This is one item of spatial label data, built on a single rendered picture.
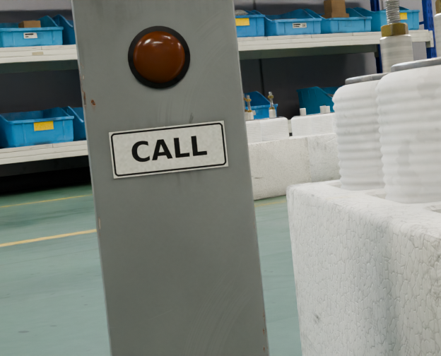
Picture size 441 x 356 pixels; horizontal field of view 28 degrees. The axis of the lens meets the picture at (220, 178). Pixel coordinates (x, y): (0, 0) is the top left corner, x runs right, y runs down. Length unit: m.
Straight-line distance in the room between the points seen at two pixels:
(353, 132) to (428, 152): 0.13
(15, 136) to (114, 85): 4.52
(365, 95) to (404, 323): 0.23
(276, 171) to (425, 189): 2.37
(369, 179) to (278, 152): 2.26
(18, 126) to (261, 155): 2.32
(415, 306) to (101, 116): 0.16
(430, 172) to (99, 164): 0.19
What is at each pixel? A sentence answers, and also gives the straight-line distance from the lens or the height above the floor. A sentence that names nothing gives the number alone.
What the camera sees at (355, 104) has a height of 0.24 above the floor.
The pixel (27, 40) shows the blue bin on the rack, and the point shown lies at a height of 0.83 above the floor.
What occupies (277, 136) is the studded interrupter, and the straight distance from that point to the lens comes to 2.91.
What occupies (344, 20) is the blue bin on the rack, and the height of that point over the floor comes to 0.88.
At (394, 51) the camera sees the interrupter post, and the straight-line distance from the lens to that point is 0.63.
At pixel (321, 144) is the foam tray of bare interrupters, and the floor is 0.14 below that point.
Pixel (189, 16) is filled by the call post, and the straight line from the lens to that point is 0.39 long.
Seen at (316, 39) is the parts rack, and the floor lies 0.75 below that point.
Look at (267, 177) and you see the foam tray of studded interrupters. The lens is 2.83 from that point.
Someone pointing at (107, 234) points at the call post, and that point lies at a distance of 0.39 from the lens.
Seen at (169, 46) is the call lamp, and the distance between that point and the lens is 0.38.
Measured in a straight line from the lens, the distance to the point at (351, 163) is 0.61.
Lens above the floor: 0.23
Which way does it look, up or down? 3 degrees down
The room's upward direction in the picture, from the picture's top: 6 degrees counter-clockwise
